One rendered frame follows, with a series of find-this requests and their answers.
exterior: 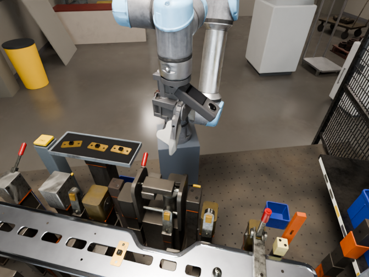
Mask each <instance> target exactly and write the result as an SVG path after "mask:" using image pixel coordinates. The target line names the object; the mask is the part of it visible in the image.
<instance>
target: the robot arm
mask: <svg viewBox="0 0 369 277"><path fill-rule="evenodd" d="M112 10H113V16H114V19H115V21H116V22H117V23H118V24H119V25H121V26H126V27H129V28H132V27H136V28H143V29H154V30H155V34H156V46H157V53H158V63H159V69H158V71H157V72H156V73H154V74H153V80H157V83H158V90H157V91H158V92H157V91H156V92H154V98H153V99H152V104H153V113H154V116H155V117H159V118H161V119H164V120H165V123H164V126H163V129H162V130H158V131H157V133H156V136H157V138H158V139H160V140H162V141H163V142H165V143H166V144H168V145H169V155H173V154H174V152H175V151H176V150H177V145H180V144H183V143H186V142H188V141H189V140H190V139H191V137H192V129H191V126H190V124H189V123H193V124H199V125H205V126H212V127H214V126H216V125H217V124H218V122H219V118H220V116H221V112H222V109H223V105H224V102H223V101H221V96H220V94H219V86H220V79H221V72H222V65H223V57H224V53H225V45H226V38H227V32H228V30H229V29H230V28H231V27H232V25H233V21H236V20H237V19H238V13H239V0H113V1H112ZM202 25H204V27H205V36H204V46H203V55H202V65H201V71H200V80H199V89H197V88H195V87H194V86H193V85H191V84H190V83H189V82H190V81H191V73H192V50H193V35H194V34H195V33H196V31H197V30H198V29H199V28H200V27H201V26H202ZM155 93H156V94H155ZM156 97H157V98H156Z"/></svg>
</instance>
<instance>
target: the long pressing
mask: <svg viewBox="0 0 369 277"><path fill-rule="evenodd" d="M2 213H4V214H2ZM1 222H4V223H8V224H13V225H15V227H14V228H13V229H12V231H10V232H7V231H2V230H0V256H1V257H5V258H9V259H13V260H16V261H20V262H24V263H28V264H33V265H36V266H39V267H44V268H48V269H51V270H56V271H59V272H63V273H67V274H71V275H75V276H79V277H197V276H192V275H188V274H186V266H188V265H191V266H195V267H199V268H200V269H201V272H200V276H199V277H211V273H212V270H213V269H214V268H215V267H219V268H220V269H221V271H222V276H221V277H253V252H252V251H247V250H242V249H239V248H234V247H228V246H224V245H218V244H215V243H210V242H205V241H196V242H194V243H192V244H191V245H189V246H188V247H186V248H185V249H183V250H182V251H180V252H170V251H166V250H161V249H158V248H153V247H148V246H144V245H143V244H141V243H140V241H139V239H138V237H137V235H136V233H135V232H134V231H133V230H132V229H129V228H124V227H121V226H116V225H111V224H106V223H101V222H98V221H92V220H88V219H82V218H78V217H73V216H69V215H64V214H59V213H55V212H49V211H46V210H41V209H36V208H31V207H26V206H21V205H18V204H13V203H8V202H3V201H0V223H1ZM47 222H49V223H48V224H47ZM22 228H30V229H35V230H38V232H37V234H36V235H35V236H34V237H28V236H23V235H19V234H18V233H19V231H20V230H21V229H22ZM47 232H48V233H51V234H56V235H60V236H62V237H61V239H60V241H59V242H58V243H53V242H49V241H44V240H42V238H43V236H44V234H45V233H47ZM95 233H96V234H95ZM71 238H73V239H78V240H82V241H86V242H87V243H86V245H85V247H84V248H83V249H78V248H74V247H70V246H67V245H66V244H67V242H68V240H69V239H71ZM119 241H126V242H129V246H128V248H127V251H130V252H134V253H139V254H143V255H147V256H151V257H153V260H152V263H151V265H146V264H141V263H137V262H132V261H128V260H125V259H123V260H122V263H121V266H119V267H117V266H114V265H110V261H111V259H112V256H107V255H104V254H99V253H95V252H91V251H88V248H89V246H90V244H91V243H96V244H99V245H104V246H108V247H113V248H117V246H118V244H119ZM265 257H266V277H318V276H317V273H316V271H315V269H314V268H313V267H312V266H311V265H309V264H307V263H304V262H299V261H294V260H291V259H286V258H281V257H276V256H271V255H267V254H266V255H265ZM81 258H82V259H83V260H82V261H80V260H81ZM162 259H165V260H169V261H173V262H176V269H175V270H174V271H171V270H167V269H162V268H160V262H161V260H162ZM281 270H283V271H284V273H282V272H281Z"/></svg>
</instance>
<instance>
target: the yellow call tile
mask: <svg viewBox="0 0 369 277"><path fill-rule="evenodd" d="M53 139H54V136H49V135H41V136H40V137H39V138H38V139H37V140H36V141H35V142H34V145H40V146H47V145H48V144H49V143H50V142H51V141H52V140H53Z"/></svg>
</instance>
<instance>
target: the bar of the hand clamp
mask: <svg viewBox="0 0 369 277"><path fill-rule="evenodd" d="M253 230H254V233H253V277H266V257H265V237H264V229H263V232H262V234H261V240H258V239H256V227H253Z"/></svg>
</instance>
